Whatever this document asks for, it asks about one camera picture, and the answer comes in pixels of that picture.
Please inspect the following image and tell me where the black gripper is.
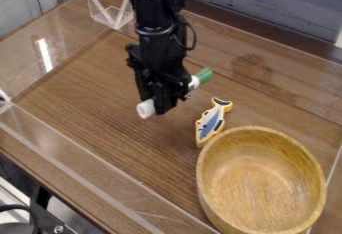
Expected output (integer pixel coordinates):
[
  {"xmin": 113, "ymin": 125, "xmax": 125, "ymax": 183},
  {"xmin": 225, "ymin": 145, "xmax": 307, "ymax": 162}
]
[{"xmin": 124, "ymin": 24, "xmax": 193, "ymax": 116}]

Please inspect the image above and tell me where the green white marker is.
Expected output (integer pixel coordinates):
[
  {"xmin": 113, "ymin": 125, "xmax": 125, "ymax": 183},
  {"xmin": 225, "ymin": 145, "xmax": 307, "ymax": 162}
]
[{"xmin": 136, "ymin": 67, "xmax": 212, "ymax": 119}]

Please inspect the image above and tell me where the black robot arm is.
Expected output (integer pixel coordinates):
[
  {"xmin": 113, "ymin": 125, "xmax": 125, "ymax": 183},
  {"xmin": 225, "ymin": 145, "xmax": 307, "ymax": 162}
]
[{"xmin": 125, "ymin": 0, "xmax": 193, "ymax": 118}]

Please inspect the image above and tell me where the brown wooden bowl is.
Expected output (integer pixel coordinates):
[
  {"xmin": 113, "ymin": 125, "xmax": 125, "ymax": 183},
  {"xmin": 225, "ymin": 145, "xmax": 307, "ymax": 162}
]
[{"xmin": 196, "ymin": 126, "xmax": 327, "ymax": 234}]

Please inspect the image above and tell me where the yellow blue fish toy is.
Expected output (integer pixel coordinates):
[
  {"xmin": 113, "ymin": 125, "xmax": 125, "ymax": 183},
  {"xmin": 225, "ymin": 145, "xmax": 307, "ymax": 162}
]
[{"xmin": 195, "ymin": 97, "xmax": 232, "ymax": 148}]

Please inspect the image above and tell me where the clear acrylic front wall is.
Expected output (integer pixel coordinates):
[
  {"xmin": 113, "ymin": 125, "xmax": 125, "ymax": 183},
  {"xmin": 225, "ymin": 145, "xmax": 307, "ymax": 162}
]
[{"xmin": 0, "ymin": 103, "xmax": 219, "ymax": 234}]

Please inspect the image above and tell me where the black cable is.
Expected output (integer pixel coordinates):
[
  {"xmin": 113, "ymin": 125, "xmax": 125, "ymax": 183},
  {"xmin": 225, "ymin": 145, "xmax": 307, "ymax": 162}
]
[{"xmin": 0, "ymin": 205, "xmax": 48, "ymax": 234}]

